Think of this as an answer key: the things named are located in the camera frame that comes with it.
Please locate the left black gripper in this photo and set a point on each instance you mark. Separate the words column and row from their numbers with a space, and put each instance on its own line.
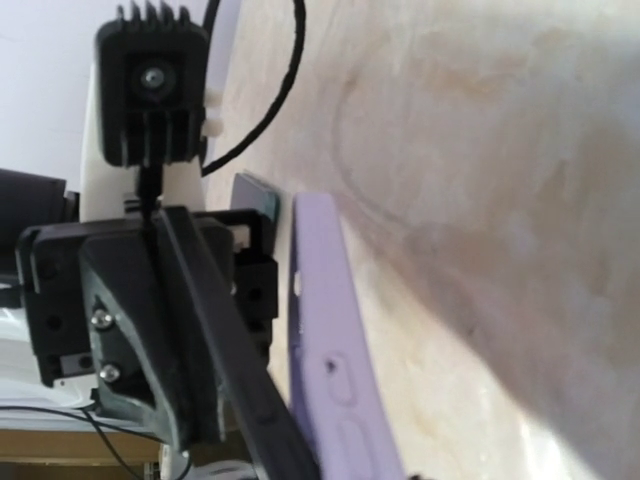
column 104, row 281

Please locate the lavender phone case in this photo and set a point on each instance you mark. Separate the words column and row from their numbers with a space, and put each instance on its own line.
column 334, row 392

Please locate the black phone top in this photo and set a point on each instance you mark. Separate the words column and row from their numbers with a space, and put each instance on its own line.
column 200, row 292

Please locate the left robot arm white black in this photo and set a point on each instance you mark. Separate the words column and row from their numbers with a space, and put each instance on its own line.
column 31, row 200

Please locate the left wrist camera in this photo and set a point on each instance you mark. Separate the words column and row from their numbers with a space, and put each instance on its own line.
column 145, row 117

